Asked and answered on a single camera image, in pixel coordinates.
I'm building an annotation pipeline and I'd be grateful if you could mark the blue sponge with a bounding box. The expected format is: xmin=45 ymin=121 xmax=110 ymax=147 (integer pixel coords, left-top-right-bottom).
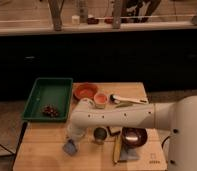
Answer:
xmin=63 ymin=140 xmax=77 ymax=156

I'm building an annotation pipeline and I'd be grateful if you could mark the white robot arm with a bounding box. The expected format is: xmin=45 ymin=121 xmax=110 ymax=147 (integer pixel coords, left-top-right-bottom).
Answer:
xmin=67 ymin=96 xmax=197 ymax=171

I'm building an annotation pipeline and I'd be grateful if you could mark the small metal cup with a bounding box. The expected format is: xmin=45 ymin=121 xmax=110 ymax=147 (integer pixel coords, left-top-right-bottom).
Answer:
xmin=94 ymin=127 xmax=107 ymax=144

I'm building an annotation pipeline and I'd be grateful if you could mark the dark red grape bunch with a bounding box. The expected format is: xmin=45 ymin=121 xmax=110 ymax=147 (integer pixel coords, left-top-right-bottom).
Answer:
xmin=42 ymin=106 xmax=59 ymax=117

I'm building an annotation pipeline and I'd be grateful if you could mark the wooden block eraser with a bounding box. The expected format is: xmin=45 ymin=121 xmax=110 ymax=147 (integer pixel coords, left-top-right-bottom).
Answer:
xmin=107 ymin=126 xmax=121 ymax=137

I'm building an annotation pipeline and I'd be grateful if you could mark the small pink cup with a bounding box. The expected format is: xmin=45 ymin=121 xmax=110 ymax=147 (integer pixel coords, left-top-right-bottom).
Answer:
xmin=94 ymin=93 xmax=107 ymax=109

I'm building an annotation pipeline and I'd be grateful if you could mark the yellow banana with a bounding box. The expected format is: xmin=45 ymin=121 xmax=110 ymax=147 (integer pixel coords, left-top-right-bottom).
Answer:
xmin=113 ymin=134 xmax=122 ymax=164

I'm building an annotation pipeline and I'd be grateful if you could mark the orange bowl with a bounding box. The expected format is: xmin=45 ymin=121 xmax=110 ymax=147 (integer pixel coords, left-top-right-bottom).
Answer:
xmin=73 ymin=83 xmax=98 ymax=100

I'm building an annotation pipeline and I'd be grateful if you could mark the green plastic tray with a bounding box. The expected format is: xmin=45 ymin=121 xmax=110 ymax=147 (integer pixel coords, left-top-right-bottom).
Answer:
xmin=22 ymin=77 xmax=73 ymax=122

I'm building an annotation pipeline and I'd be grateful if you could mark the dark purple bowl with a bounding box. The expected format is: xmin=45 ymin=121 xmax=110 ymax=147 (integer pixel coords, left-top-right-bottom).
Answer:
xmin=122 ymin=127 xmax=148 ymax=148

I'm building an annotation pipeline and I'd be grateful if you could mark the green cucumber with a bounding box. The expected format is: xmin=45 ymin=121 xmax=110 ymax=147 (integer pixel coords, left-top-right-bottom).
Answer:
xmin=115 ymin=102 xmax=133 ymax=108

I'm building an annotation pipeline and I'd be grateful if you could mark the grey cloth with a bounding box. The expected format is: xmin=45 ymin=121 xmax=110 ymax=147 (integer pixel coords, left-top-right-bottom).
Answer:
xmin=119 ymin=146 xmax=139 ymax=161

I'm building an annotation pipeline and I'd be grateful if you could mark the white handled brush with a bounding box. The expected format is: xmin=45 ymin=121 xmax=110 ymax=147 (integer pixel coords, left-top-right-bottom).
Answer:
xmin=110 ymin=94 xmax=148 ymax=104

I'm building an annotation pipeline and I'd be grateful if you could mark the black cable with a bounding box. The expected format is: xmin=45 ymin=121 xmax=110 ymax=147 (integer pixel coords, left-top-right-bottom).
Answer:
xmin=160 ymin=134 xmax=171 ymax=150

